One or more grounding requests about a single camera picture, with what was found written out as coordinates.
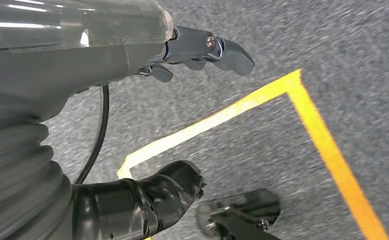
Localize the yellow floor tape square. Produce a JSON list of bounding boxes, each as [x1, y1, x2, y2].
[[116, 68, 389, 240]]

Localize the black robot foot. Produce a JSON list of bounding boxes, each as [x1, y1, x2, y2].
[[196, 188, 282, 240]]

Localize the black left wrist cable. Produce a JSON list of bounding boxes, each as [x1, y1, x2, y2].
[[73, 84, 111, 185]]

